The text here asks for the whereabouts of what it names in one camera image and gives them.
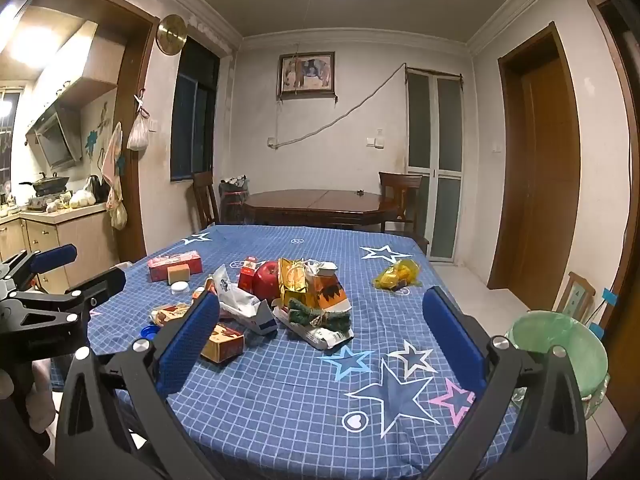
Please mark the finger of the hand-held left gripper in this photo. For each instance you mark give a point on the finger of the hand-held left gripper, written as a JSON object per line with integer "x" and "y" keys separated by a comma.
{"x": 55, "y": 256}
{"x": 102, "y": 284}

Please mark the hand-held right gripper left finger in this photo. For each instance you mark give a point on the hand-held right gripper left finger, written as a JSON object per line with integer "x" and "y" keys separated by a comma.
{"x": 190, "y": 345}

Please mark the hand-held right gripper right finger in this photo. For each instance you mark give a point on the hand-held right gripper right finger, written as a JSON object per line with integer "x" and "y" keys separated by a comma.
{"x": 452, "y": 345}

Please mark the orange cardboard box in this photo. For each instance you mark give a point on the orange cardboard box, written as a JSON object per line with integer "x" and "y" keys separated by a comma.
{"x": 225, "y": 342}

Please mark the white and blue plastic wrapper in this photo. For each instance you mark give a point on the white and blue plastic wrapper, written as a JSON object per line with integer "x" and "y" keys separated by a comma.
{"x": 240, "y": 305}

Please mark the red and white cigarette box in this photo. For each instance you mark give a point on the red and white cigarette box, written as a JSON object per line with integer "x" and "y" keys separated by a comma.
{"x": 247, "y": 276}

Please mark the green-lined trash bin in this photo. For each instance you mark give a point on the green-lined trash bin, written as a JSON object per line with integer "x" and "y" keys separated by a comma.
{"x": 550, "y": 327}

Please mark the green scouring pad pack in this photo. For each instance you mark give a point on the green scouring pad pack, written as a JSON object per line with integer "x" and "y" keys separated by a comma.
{"x": 310, "y": 316}

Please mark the person's left hand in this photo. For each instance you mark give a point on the person's left hand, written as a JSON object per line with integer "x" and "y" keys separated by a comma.
{"x": 42, "y": 390}

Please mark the kitchen cabinet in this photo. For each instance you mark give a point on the kitchen cabinet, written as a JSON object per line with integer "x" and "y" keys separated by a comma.
{"x": 75, "y": 240}

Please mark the pink carton box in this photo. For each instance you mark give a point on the pink carton box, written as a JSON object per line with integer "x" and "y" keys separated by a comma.
{"x": 170, "y": 261}

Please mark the tan sponge block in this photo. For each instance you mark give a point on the tan sponge block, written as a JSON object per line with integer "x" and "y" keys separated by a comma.
{"x": 178, "y": 274}

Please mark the black wok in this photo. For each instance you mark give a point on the black wok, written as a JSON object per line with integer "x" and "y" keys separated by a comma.
{"x": 45, "y": 183}

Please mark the yellow plastic bag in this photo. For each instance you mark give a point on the yellow plastic bag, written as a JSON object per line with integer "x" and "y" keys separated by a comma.
{"x": 397, "y": 275}

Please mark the red apple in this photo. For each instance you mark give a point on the red apple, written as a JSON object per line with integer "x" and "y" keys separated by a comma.
{"x": 265, "y": 282}

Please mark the blue star-print tablecloth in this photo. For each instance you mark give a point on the blue star-print tablecloth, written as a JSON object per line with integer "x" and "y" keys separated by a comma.
{"x": 280, "y": 385}

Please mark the range hood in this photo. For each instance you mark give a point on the range hood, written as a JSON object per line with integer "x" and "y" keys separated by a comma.
{"x": 55, "y": 140}

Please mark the hanging pink cloth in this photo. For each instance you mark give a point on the hanging pink cloth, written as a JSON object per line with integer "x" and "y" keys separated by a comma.
{"x": 112, "y": 155}

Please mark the gold foil wrapper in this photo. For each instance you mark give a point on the gold foil wrapper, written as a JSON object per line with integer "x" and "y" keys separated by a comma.
{"x": 292, "y": 277}

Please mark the dark wooden chair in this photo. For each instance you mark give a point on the dark wooden chair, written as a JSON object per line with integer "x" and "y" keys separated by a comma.
{"x": 400, "y": 185}
{"x": 204, "y": 195}

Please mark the small light wooden chair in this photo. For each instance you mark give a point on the small light wooden chair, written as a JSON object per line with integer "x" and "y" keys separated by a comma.
{"x": 580, "y": 292}

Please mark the blue tape strip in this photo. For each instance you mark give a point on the blue tape strip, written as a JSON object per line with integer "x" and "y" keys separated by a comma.
{"x": 597, "y": 330}
{"x": 610, "y": 297}

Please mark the hanging white plastic bag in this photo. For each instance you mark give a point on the hanging white plastic bag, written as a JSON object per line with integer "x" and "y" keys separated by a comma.
{"x": 138, "y": 132}

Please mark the black bag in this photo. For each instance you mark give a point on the black bag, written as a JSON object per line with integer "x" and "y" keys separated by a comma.
{"x": 234, "y": 199}

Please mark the frosted glass door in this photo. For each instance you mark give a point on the frosted glass door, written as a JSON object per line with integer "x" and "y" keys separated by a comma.
{"x": 432, "y": 160}

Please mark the dark wooden dining table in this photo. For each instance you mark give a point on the dark wooden dining table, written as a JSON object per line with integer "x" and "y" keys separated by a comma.
{"x": 320, "y": 202}

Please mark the dark window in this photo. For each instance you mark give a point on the dark window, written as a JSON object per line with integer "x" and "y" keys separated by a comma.
{"x": 195, "y": 110}

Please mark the wooden door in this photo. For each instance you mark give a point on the wooden door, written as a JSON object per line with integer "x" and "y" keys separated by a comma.
{"x": 627, "y": 125}
{"x": 545, "y": 170}

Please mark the wooden doorway frame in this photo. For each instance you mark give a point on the wooden doorway frame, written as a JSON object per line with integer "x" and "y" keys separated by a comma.
{"x": 131, "y": 110}

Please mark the wall switch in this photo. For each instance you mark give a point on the wall switch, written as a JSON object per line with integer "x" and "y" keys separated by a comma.
{"x": 374, "y": 141}

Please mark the gold wall clock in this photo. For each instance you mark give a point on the gold wall clock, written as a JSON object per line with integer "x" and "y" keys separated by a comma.
{"x": 171, "y": 35}

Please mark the framed wall picture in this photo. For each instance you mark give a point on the framed wall picture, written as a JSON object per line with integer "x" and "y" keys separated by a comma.
{"x": 306, "y": 75}

